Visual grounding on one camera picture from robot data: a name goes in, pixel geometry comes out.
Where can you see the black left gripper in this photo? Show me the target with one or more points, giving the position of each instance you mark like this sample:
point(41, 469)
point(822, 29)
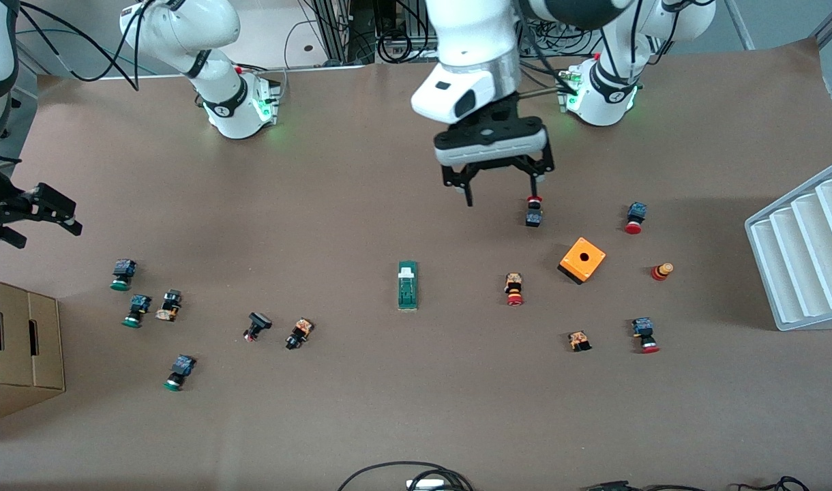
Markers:
point(497, 164)

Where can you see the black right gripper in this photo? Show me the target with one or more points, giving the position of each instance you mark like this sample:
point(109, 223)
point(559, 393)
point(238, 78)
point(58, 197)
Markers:
point(7, 207)

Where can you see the green load switch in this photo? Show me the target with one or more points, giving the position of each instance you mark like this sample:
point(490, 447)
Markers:
point(408, 293)

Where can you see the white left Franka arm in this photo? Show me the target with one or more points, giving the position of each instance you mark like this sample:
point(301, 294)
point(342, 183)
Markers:
point(470, 41)

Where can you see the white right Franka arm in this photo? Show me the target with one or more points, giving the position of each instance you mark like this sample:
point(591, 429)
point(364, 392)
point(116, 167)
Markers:
point(218, 82)

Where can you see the red push button black block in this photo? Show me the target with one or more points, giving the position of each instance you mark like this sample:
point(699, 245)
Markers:
point(534, 215)

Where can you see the green push button blue block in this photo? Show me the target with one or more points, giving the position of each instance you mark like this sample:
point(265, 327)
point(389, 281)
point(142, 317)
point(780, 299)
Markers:
point(179, 372)
point(137, 310)
point(123, 274)

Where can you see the red push button orange block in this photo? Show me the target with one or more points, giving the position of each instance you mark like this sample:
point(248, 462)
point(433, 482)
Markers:
point(514, 289)

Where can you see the brown cardboard box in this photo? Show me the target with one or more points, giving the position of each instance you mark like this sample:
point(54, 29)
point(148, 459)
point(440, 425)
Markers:
point(20, 341)

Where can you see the red push button blue block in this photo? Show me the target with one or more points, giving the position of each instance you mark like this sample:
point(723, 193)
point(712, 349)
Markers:
point(645, 335)
point(635, 218)

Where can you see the black push button orange block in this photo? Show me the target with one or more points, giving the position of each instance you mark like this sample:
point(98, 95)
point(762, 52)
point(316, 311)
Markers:
point(169, 305)
point(299, 333)

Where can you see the orange black contact block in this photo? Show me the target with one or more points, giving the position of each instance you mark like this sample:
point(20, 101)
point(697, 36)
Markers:
point(579, 340)

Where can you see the red yellow button head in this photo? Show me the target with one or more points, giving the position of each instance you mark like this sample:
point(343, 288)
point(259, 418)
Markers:
point(661, 271)

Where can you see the white platform board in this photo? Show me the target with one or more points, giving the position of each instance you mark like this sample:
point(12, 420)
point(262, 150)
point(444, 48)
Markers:
point(303, 34)

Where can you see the black square push button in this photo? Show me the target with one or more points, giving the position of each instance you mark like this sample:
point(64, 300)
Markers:
point(256, 326)

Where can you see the white ribbed plastic tray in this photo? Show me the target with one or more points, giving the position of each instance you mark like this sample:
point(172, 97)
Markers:
point(798, 259)

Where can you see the white plug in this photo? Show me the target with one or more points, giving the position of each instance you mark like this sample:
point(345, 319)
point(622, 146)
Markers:
point(426, 485)

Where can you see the orange button enclosure box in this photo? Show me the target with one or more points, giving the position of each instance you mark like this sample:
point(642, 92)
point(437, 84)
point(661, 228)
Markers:
point(582, 260)

